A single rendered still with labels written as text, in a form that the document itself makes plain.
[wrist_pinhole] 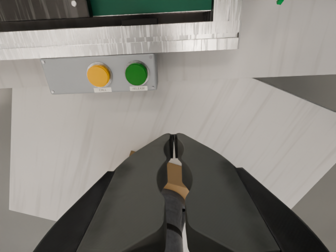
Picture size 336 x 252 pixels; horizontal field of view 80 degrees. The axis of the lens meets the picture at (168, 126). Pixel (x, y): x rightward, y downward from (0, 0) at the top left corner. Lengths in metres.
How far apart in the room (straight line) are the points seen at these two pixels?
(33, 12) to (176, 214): 0.49
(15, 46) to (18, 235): 2.56
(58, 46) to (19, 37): 0.07
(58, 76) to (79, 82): 0.04
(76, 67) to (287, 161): 0.60
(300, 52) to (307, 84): 1.11
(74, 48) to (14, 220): 2.41
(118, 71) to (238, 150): 0.39
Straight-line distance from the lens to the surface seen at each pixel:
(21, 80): 0.61
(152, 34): 0.38
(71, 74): 0.43
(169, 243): 0.49
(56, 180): 0.75
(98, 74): 0.40
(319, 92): 1.74
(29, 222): 2.65
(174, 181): 0.55
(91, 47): 0.41
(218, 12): 0.39
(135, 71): 0.38
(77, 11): 0.40
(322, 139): 0.70
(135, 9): 0.40
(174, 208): 0.54
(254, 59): 0.52
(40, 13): 0.42
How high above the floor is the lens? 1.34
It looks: 62 degrees down
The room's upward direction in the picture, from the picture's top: 179 degrees counter-clockwise
